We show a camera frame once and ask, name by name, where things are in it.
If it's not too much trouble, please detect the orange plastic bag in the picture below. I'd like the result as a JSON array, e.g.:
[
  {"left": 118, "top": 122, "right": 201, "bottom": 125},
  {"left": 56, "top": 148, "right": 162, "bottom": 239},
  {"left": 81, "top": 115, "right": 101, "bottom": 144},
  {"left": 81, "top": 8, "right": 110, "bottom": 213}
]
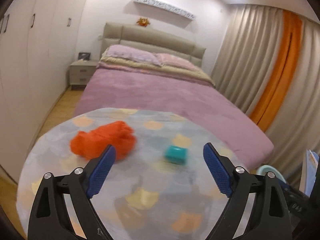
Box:
[{"left": 70, "top": 121, "right": 137, "bottom": 161}]

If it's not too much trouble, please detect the light blue plastic basket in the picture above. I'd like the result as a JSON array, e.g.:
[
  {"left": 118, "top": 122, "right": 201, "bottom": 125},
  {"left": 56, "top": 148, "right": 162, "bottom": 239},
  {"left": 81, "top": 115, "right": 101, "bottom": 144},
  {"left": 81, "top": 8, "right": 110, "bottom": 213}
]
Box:
[{"left": 256, "top": 165, "right": 286, "bottom": 183}]

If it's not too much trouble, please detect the orange curtain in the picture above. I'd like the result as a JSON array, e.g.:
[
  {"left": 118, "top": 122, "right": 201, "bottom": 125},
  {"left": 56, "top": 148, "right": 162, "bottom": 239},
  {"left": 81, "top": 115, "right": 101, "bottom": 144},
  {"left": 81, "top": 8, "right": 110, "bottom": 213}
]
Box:
[{"left": 249, "top": 10, "right": 302, "bottom": 132}]

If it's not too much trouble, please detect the patterned round table cloth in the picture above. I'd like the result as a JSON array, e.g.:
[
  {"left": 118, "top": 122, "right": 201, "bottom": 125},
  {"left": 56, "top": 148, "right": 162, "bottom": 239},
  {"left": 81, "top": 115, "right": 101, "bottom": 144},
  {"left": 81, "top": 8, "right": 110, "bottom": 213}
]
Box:
[{"left": 16, "top": 108, "right": 242, "bottom": 239}]

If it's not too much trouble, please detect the teal small box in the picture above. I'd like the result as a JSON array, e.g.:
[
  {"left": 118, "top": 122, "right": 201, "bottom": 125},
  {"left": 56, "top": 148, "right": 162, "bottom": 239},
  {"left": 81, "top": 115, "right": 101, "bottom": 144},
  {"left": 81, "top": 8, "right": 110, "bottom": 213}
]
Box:
[{"left": 164, "top": 145, "right": 188, "bottom": 165}]

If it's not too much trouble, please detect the beige nightstand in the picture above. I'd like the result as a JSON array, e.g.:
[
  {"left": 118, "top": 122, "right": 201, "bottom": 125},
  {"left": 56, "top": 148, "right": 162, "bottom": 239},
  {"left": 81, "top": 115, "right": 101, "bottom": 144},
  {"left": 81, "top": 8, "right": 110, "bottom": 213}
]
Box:
[{"left": 69, "top": 60, "right": 98, "bottom": 90}]

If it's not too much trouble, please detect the bed with purple blanket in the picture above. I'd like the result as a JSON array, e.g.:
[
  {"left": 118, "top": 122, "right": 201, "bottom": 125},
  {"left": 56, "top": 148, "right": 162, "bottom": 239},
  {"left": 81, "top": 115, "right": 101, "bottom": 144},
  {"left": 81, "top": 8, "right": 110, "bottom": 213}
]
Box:
[{"left": 74, "top": 57, "right": 274, "bottom": 168}]

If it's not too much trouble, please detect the beige curtain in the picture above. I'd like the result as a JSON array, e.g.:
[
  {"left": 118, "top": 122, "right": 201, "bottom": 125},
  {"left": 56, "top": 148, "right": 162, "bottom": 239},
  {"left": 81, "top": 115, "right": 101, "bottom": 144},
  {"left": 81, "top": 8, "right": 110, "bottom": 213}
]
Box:
[{"left": 212, "top": 4, "right": 319, "bottom": 186}]

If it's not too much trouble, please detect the purple pillow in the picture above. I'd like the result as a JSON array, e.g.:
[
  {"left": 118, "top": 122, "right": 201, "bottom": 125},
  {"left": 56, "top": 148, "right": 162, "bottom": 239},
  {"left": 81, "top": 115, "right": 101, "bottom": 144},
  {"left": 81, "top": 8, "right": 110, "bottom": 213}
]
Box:
[{"left": 102, "top": 44, "right": 162, "bottom": 67}]

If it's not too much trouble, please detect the pink pillow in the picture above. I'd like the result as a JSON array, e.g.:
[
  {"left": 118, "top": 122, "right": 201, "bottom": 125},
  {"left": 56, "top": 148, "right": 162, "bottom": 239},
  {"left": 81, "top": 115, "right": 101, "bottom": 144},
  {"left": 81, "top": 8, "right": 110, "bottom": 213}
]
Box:
[{"left": 155, "top": 53, "right": 200, "bottom": 72}]

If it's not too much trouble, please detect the white wardrobe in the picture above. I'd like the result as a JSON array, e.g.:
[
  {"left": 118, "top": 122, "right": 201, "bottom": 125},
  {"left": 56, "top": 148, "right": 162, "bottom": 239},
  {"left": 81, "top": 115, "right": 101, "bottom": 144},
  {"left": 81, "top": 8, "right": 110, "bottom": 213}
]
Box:
[{"left": 1, "top": 0, "right": 86, "bottom": 181}]

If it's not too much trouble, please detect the beige padded headboard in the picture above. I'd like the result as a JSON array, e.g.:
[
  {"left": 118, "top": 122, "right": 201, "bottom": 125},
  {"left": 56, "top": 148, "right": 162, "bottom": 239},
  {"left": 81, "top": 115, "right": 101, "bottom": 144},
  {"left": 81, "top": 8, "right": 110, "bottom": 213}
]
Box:
[{"left": 100, "top": 22, "right": 206, "bottom": 67}]

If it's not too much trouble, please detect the orange plush toy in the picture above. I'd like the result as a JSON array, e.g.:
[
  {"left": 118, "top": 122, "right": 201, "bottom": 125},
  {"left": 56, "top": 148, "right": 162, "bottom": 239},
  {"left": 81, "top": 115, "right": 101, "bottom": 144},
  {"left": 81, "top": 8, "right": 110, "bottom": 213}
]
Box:
[{"left": 136, "top": 17, "right": 150, "bottom": 27}]

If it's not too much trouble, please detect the small picture frame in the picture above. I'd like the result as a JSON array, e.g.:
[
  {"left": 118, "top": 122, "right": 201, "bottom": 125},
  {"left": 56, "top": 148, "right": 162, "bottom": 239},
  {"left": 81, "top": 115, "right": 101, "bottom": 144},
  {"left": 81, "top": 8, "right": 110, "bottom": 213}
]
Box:
[{"left": 78, "top": 52, "right": 91, "bottom": 61}]

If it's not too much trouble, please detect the white wall shelf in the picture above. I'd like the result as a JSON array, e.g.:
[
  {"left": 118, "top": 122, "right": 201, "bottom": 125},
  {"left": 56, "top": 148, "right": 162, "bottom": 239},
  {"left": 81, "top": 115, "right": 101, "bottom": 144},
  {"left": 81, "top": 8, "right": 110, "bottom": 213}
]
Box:
[{"left": 133, "top": 0, "right": 196, "bottom": 21}]

